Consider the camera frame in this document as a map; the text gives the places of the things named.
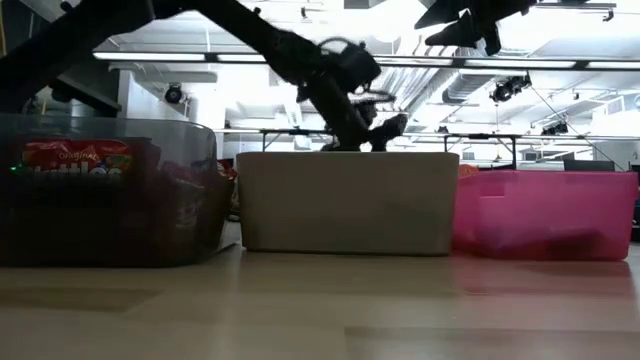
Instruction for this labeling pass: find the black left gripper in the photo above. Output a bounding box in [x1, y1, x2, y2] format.
[298, 74, 409, 153]

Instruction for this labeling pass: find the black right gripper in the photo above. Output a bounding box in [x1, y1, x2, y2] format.
[413, 0, 539, 57]

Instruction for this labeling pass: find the smoky grey translucent plastic bin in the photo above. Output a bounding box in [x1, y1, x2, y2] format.
[0, 113, 236, 269]

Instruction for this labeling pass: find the light grey plastic bin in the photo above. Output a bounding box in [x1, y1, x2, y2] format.
[236, 151, 460, 257]

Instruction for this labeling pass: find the black framed background table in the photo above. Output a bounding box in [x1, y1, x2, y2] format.
[261, 128, 337, 153]
[443, 132, 520, 171]

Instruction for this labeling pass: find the black ceiling track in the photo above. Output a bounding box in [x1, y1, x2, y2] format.
[534, 1, 617, 23]

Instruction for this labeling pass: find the pink translucent plastic bin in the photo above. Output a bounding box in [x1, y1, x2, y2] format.
[452, 169, 639, 262]

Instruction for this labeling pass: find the black monitor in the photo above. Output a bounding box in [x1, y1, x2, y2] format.
[563, 159, 616, 173]

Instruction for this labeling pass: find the long ceiling light strip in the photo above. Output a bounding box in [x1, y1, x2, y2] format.
[92, 51, 640, 70]

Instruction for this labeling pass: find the silver ventilation duct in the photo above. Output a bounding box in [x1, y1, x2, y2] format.
[442, 19, 556, 105]

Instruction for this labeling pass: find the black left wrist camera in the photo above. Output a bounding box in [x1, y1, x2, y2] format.
[344, 43, 384, 94]

